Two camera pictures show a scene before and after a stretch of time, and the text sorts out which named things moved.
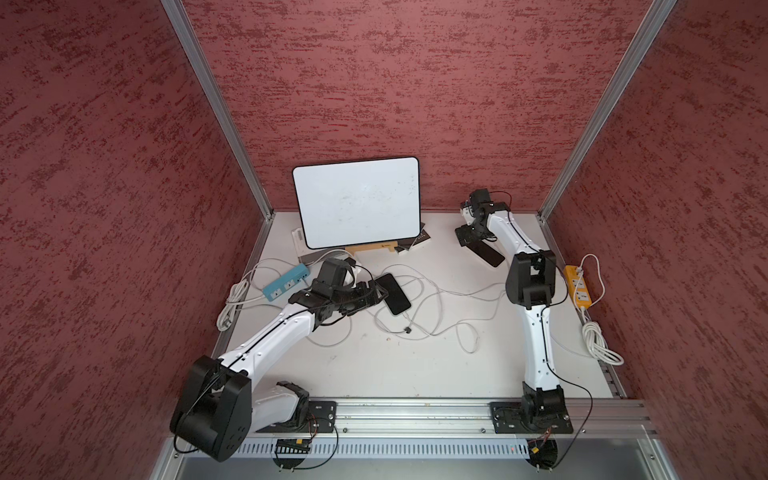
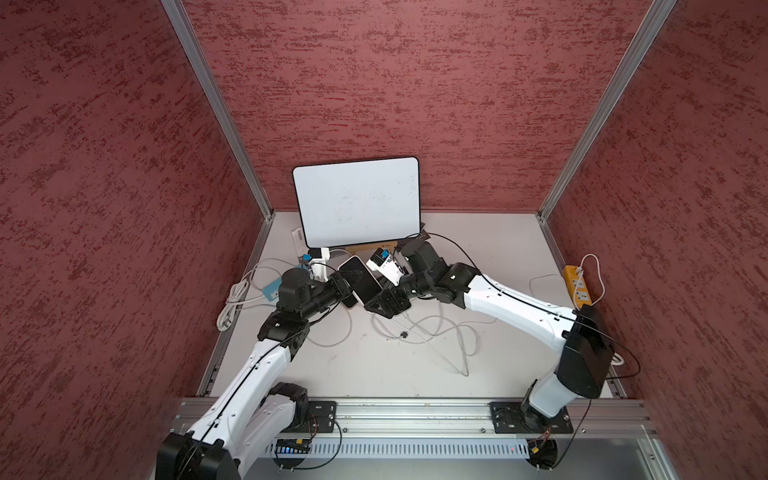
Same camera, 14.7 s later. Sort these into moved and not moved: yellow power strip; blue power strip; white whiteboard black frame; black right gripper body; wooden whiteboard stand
Moved: black right gripper body
Not moved: wooden whiteboard stand; white whiteboard black frame; yellow power strip; blue power strip
